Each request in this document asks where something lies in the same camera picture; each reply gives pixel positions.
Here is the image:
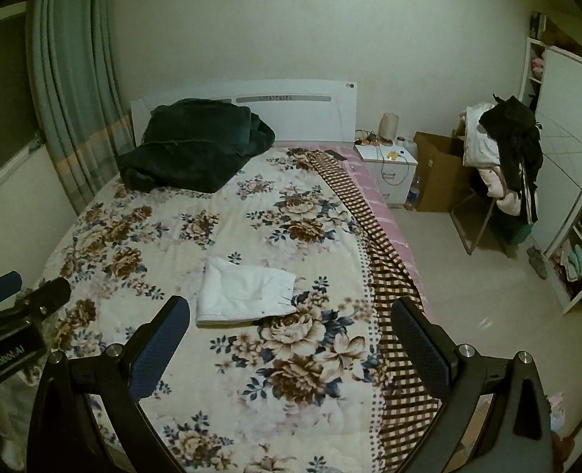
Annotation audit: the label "white bedside table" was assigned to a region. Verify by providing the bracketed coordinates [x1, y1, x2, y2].
[354, 144, 417, 206]

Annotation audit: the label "white wardrobe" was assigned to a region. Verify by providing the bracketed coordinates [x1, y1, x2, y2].
[519, 12, 582, 313]

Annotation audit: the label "pink striped bed sheet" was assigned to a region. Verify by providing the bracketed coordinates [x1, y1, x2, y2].
[317, 143, 428, 307]

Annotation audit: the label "white pants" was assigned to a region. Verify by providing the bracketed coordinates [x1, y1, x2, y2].
[196, 257, 297, 326]

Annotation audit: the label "small beige table lamp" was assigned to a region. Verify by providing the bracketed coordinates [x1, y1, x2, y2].
[378, 113, 400, 144]

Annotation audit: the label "dark green blanket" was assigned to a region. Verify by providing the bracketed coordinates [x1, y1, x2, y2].
[117, 98, 276, 193]

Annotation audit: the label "window with white frame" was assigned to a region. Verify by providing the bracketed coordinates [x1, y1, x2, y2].
[0, 1, 41, 187]

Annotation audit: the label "pile of clothes on chair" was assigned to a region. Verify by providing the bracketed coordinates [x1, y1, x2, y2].
[461, 96, 543, 225]

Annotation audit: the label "floral and checked bedspread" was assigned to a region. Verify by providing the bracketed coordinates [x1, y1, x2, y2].
[43, 147, 438, 472]

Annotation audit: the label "grey-green curtain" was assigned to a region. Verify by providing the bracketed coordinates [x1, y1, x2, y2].
[27, 0, 134, 211]

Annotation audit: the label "metal folding chair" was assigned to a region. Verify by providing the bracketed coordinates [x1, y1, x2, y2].
[449, 192, 510, 257]

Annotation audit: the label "brown cardboard box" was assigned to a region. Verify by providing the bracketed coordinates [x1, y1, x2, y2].
[414, 131, 466, 212]

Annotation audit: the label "white bed headboard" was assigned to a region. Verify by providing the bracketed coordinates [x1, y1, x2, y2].
[131, 79, 357, 144]

